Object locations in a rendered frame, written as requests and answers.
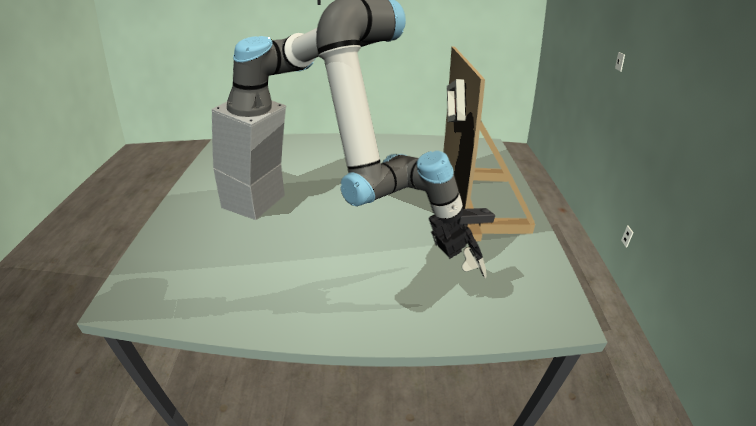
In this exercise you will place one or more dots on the brown wooden board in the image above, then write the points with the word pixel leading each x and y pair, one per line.
pixel 461 140

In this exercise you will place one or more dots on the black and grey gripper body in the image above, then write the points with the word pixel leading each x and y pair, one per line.
pixel 457 234

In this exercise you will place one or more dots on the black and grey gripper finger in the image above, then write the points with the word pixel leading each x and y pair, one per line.
pixel 473 257

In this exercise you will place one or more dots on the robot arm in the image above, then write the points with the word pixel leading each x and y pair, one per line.
pixel 343 23

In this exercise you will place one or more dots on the grey rectangular frame with brown panel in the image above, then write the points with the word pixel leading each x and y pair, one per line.
pixel 456 110

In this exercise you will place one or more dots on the wooden a-frame stand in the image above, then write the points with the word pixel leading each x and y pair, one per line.
pixel 501 225

